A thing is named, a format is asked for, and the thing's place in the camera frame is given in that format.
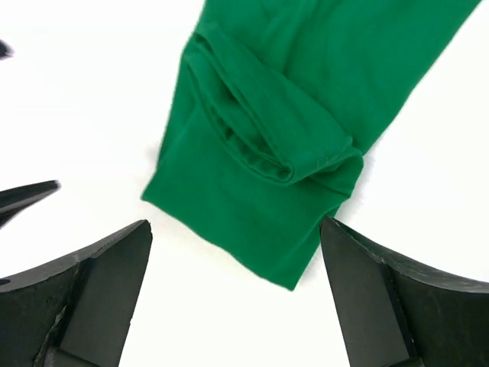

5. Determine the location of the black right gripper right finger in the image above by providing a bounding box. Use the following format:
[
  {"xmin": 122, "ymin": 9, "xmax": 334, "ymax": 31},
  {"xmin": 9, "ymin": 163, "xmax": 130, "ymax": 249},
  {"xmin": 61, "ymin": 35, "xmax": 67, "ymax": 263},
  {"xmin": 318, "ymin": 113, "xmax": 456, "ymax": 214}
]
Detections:
[{"xmin": 320, "ymin": 216, "xmax": 488, "ymax": 367}]

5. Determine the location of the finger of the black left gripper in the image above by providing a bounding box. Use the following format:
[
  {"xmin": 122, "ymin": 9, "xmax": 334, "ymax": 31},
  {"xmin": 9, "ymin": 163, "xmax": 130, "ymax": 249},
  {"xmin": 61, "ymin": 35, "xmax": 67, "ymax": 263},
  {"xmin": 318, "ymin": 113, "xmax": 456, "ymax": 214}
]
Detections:
[
  {"xmin": 0, "ymin": 180, "xmax": 60, "ymax": 227},
  {"xmin": 0, "ymin": 41, "xmax": 15, "ymax": 60}
]

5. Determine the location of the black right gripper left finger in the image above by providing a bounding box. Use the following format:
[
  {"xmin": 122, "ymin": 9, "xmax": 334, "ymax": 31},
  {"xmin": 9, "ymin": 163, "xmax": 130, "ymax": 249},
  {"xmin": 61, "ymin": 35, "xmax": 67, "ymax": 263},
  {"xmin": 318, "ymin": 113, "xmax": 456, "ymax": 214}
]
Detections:
[{"xmin": 1, "ymin": 220, "xmax": 153, "ymax": 366}]

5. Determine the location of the green t shirt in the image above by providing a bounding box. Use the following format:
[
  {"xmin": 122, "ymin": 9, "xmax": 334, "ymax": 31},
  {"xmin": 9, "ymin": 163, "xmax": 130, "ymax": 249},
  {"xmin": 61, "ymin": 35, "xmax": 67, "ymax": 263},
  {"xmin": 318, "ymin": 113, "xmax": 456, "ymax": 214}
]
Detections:
[{"xmin": 142, "ymin": 0, "xmax": 477, "ymax": 290}]

